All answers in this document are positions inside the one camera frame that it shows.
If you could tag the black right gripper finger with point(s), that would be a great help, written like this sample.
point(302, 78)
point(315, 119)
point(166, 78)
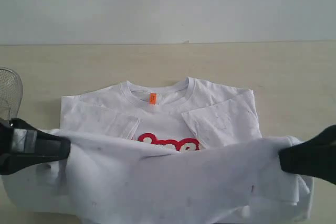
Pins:
point(315, 157)

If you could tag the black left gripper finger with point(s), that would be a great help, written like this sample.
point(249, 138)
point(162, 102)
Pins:
point(23, 146)

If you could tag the white t-shirt red print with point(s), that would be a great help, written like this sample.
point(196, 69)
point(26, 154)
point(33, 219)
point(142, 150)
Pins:
point(189, 153)

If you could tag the metal wire mesh basket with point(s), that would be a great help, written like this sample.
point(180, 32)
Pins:
point(11, 93)

